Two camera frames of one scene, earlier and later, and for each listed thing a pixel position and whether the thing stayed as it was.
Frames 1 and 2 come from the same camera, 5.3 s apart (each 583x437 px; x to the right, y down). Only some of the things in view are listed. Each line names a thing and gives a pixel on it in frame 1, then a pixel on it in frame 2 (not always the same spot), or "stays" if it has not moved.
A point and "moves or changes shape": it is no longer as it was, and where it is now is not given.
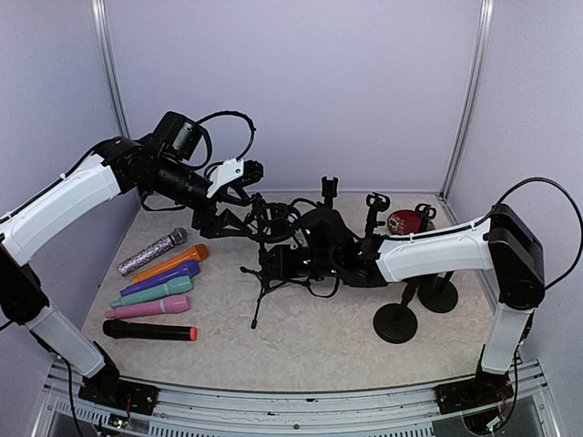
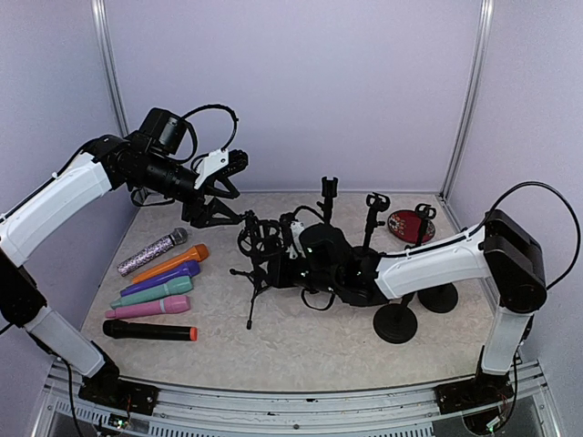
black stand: (329, 190) stays
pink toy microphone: (165, 306) stays
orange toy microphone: (199, 253) stays
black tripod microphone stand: (271, 222) moves or changes shape
